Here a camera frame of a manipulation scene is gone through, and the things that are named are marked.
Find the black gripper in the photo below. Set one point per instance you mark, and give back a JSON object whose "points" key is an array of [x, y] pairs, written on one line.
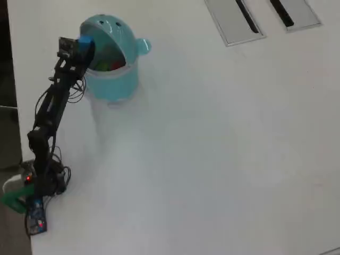
{"points": [[70, 67]]}

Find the blue lego block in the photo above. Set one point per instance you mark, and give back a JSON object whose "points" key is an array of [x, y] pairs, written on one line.
{"points": [[85, 43]]}

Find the green lego block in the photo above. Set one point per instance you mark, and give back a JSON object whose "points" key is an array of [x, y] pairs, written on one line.
{"points": [[103, 67]]}

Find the red lego block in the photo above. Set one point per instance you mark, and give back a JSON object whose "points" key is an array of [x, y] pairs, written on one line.
{"points": [[116, 65]]}

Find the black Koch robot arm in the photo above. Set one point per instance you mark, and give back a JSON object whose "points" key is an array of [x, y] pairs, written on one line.
{"points": [[50, 106]]}

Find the teal whale-shaped bin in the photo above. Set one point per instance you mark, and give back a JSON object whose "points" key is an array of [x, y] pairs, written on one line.
{"points": [[114, 79]]}

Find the green table clamp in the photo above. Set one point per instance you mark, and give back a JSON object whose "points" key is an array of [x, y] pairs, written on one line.
{"points": [[13, 200]]}

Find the blue controller board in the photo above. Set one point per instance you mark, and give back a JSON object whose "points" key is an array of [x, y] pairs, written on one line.
{"points": [[37, 215]]}

